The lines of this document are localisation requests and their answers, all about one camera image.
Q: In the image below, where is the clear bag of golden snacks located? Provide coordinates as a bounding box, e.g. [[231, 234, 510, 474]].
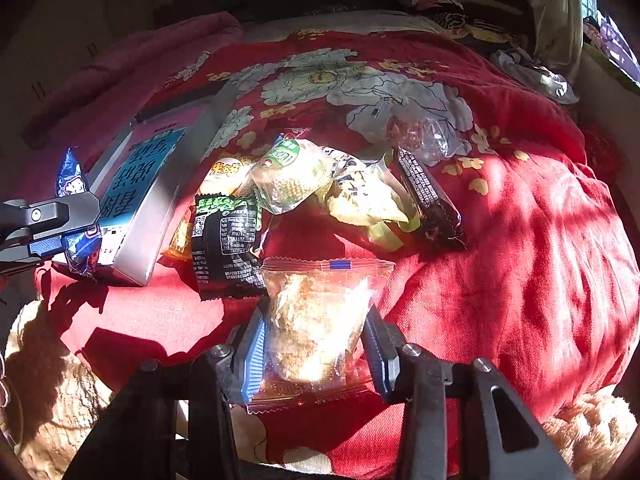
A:
[[247, 257, 395, 413]]

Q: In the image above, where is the clear bag of red candies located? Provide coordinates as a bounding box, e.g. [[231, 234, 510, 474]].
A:
[[385, 114, 471, 167]]

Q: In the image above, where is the pink and blue book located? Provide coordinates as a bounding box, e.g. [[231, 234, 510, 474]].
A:
[[98, 104, 205, 266]]

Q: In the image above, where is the purple item on windowsill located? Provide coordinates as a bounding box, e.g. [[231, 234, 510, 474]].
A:
[[582, 14, 639, 86]]

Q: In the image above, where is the grey metal tray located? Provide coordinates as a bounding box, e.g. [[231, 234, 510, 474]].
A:
[[88, 82, 239, 286]]

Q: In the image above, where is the yellow clear snack bag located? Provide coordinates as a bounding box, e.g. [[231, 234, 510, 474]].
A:
[[316, 146, 420, 252]]

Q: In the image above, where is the orange rice cracker packet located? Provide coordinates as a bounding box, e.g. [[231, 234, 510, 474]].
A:
[[160, 156, 255, 266]]

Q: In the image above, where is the grey crumpled garment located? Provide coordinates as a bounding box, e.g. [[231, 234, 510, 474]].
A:
[[489, 47, 579, 105]]

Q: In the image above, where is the blue snack packet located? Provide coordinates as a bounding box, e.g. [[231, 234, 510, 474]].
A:
[[55, 148, 102, 280]]

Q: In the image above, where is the red floral blanket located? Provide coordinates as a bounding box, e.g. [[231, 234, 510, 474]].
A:
[[38, 29, 639, 479]]

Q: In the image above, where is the green label clear snack bag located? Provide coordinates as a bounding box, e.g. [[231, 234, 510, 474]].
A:
[[250, 138, 333, 214]]

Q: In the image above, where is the beige fuzzy blanket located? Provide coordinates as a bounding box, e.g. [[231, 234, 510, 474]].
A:
[[1, 301, 113, 479]]

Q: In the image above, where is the pile of folded clothes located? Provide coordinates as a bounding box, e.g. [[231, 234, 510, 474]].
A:
[[399, 0, 536, 58]]

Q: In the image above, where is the dark brown snack bar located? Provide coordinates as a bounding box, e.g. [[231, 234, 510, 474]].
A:
[[395, 148, 466, 250]]

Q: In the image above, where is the black green snack packet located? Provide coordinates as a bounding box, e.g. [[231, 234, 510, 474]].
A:
[[192, 195, 266, 301]]

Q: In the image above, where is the beige curtain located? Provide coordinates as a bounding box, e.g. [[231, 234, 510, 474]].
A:
[[528, 0, 582, 84]]

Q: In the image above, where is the pink quilt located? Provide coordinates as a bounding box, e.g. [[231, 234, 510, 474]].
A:
[[22, 11, 245, 149]]

